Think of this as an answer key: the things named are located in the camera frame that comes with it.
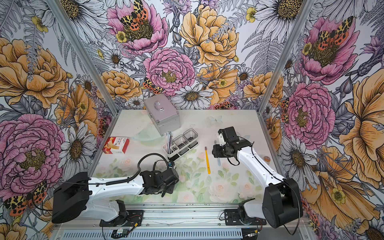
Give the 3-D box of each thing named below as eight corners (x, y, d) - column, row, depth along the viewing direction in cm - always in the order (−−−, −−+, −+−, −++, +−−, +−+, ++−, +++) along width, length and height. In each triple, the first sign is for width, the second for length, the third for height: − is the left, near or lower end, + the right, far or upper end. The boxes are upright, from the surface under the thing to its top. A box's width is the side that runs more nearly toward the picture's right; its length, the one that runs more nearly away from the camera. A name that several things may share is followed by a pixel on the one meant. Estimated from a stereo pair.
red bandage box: (104, 154, 99) (101, 150, 96) (110, 140, 106) (107, 136, 103) (125, 154, 99) (122, 150, 96) (130, 140, 106) (127, 136, 103)
